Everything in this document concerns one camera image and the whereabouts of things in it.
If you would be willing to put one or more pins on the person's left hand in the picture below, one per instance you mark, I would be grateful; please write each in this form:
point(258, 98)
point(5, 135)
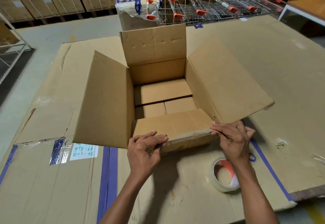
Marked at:
point(143, 155)

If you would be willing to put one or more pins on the person's right hand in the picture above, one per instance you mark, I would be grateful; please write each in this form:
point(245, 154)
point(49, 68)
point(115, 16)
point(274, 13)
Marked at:
point(234, 142)

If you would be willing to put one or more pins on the clear tape roll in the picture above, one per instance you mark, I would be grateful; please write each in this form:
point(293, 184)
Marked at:
point(221, 178)

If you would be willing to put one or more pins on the brown cardboard box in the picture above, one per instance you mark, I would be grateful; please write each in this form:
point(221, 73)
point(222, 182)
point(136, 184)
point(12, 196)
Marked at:
point(106, 104)

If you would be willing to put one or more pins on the person's left forearm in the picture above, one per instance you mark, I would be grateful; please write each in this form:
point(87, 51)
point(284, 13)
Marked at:
point(124, 201)

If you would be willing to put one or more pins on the person's right forearm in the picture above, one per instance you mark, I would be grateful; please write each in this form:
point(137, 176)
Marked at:
point(256, 196)

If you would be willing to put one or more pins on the plastic taped carton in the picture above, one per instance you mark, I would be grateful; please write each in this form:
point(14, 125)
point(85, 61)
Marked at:
point(132, 15)

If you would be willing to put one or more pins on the white handwritten label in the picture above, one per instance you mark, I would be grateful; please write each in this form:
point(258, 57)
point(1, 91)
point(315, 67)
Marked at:
point(83, 151)

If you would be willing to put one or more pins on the orange side workbench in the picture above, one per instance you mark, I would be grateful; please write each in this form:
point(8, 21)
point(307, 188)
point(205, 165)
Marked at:
point(10, 51)

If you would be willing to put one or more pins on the orange workbench with white frame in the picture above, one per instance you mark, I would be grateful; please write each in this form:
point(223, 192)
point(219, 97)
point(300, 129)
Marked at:
point(307, 8)

